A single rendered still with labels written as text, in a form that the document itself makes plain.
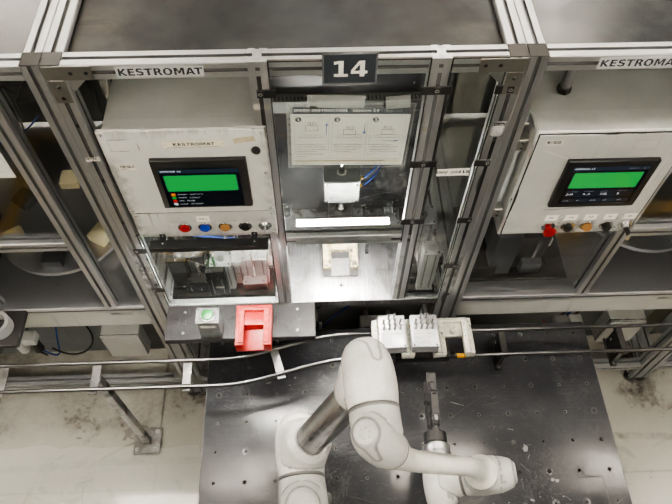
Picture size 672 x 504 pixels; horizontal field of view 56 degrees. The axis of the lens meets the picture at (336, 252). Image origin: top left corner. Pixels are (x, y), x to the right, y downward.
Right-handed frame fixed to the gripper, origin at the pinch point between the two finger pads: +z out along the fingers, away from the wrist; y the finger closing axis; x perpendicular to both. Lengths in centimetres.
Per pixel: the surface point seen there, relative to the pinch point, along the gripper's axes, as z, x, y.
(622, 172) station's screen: 30, -46, 75
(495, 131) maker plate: 33, -9, 89
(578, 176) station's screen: 30, -34, 74
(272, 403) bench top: 2, 56, -22
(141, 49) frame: 38, 76, 111
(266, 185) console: 31, 51, 71
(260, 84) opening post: 33, 49, 105
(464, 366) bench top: 16.0, -17.9, -22.5
